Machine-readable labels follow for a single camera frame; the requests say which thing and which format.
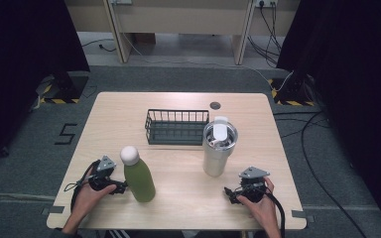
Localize white tumbler with lid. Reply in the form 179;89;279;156
201;115;239;179

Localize black stand base striped tape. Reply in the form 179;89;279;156
267;72;318;107
39;70;90;105

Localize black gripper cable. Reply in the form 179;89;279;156
261;189;287;238
63;160;102;213

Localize person's right hand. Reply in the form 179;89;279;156
236;177;280;230

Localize black curtain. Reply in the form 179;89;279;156
276;0;381;238
0;0;91;171

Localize bundle of black wall cables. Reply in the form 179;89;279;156
246;2;284;67

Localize white wall socket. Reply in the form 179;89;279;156
254;0;280;9

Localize green bottle with white cap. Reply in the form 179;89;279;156
119;145;157;203

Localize person's dark striped trousers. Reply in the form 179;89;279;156
102;229;187;238

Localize long black floor cable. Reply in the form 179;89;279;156
272;110;369;238

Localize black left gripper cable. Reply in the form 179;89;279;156
63;160;102;213

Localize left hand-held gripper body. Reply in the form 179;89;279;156
87;155;123;192

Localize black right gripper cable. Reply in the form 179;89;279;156
261;189;287;238

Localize black wire basket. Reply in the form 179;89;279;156
144;109;210;147

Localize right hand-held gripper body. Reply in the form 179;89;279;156
233;166;272;204

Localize beige wooden desk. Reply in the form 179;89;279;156
63;0;301;66

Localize person's left hand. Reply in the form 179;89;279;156
73;167;117;222

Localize grey tape strip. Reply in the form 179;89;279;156
41;205;65;216
291;209;316;224

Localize short black floor cable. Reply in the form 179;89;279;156
80;38;117;54

